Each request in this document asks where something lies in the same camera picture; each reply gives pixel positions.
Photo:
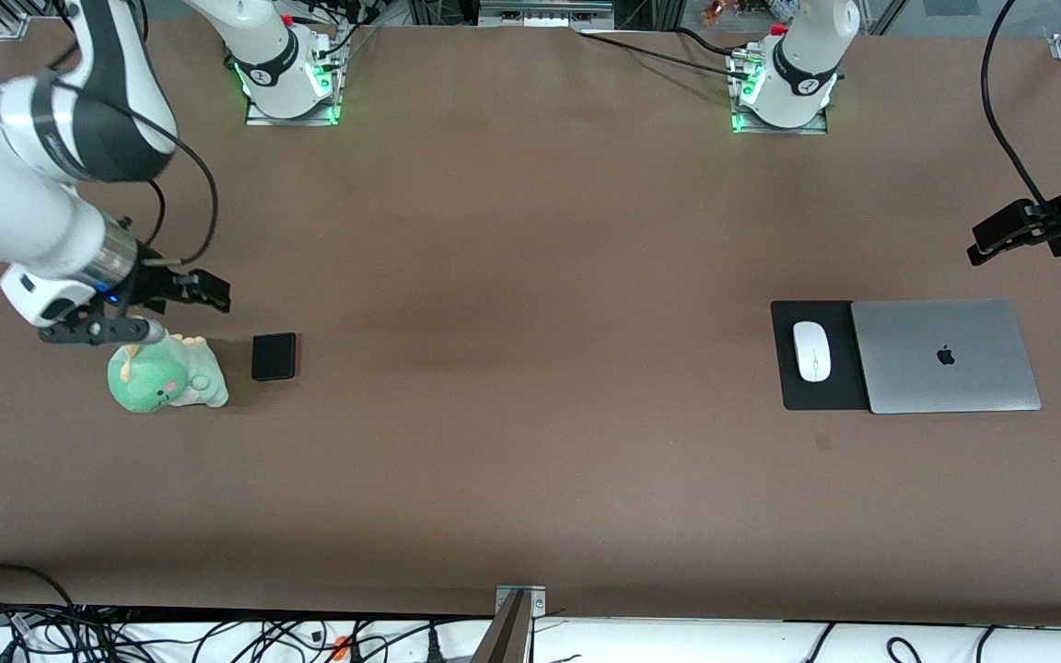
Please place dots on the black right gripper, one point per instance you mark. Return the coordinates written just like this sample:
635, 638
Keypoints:
159, 284

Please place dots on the small black square box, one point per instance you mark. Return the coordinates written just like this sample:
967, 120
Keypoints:
273, 356

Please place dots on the white computer mouse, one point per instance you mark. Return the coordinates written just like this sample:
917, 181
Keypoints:
812, 350

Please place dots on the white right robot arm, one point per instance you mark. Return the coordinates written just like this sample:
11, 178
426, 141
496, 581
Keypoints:
15, 212

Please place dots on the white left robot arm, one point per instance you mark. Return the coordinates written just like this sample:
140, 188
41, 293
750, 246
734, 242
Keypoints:
802, 55

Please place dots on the black mouse pad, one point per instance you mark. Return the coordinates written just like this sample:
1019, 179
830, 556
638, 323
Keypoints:
784, 368

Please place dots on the green dinosaur plush toy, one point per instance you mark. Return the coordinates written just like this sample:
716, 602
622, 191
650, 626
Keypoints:
162, 378

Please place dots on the silver laptop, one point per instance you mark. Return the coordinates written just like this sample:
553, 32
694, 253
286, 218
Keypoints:
945, 354

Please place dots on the grey network device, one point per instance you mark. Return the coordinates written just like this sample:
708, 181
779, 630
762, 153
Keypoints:
544, 11

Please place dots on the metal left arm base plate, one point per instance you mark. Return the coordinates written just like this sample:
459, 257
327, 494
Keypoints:
775, 129

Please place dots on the metal table edge bracket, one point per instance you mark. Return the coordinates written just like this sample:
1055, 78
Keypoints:
535, 600

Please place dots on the dark metal post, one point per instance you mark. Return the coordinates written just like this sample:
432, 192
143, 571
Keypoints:
503, 640

